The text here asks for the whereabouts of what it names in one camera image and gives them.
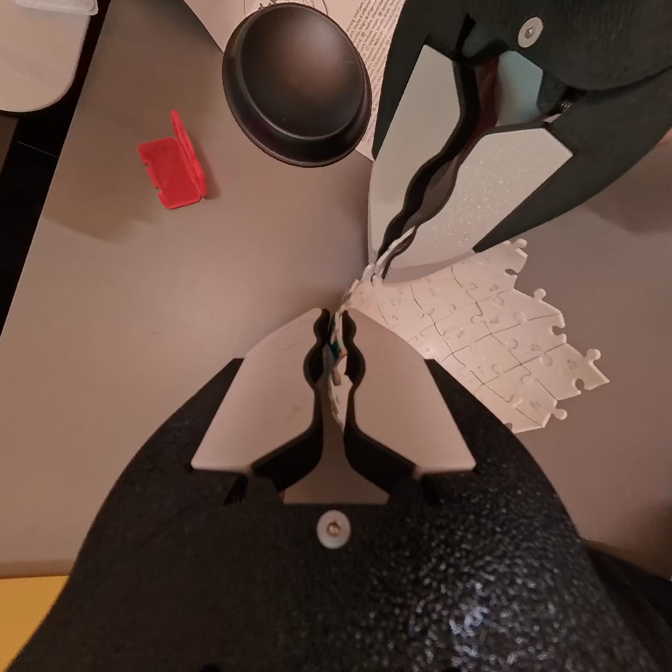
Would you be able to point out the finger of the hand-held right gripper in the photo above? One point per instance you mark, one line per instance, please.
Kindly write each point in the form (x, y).
(498, 194)
(414, 120)

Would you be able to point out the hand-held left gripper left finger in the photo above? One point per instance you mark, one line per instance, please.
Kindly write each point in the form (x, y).
(262, 409)

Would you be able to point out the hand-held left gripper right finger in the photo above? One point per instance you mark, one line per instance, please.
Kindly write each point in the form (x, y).
(409, 414)

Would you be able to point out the partly built white puzzle ball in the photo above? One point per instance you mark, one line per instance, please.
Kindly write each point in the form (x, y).
(498, 336)

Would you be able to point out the curved white puzzle piece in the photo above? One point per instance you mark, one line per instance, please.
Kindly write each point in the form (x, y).
(379, 265)

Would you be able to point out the folded puzzle instruction leaflet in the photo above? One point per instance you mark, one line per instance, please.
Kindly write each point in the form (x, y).
(378, 31)

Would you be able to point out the black round puzzle stand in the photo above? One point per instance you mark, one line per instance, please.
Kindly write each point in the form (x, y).
(294, 78)

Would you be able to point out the red plastic case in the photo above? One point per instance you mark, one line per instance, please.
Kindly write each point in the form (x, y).
(168, 173)

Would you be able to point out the clear plastic case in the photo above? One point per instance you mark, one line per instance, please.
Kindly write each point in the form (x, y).
(57, 5)

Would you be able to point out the white cardboard tray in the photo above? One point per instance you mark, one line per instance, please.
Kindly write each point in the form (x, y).
(31, 63)

